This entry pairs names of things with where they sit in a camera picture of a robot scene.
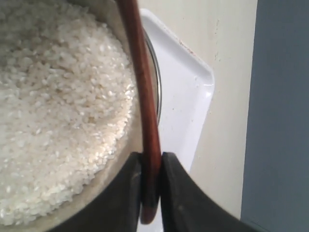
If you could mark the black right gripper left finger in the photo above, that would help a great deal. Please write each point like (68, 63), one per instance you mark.
(116, 209)

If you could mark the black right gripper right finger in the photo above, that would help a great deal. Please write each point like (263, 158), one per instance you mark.
(186, 208)

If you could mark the large steel rice bowl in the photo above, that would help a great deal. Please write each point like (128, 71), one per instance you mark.
(69, 107)

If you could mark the white rectangular tray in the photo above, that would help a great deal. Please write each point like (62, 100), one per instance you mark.
(187, 89)

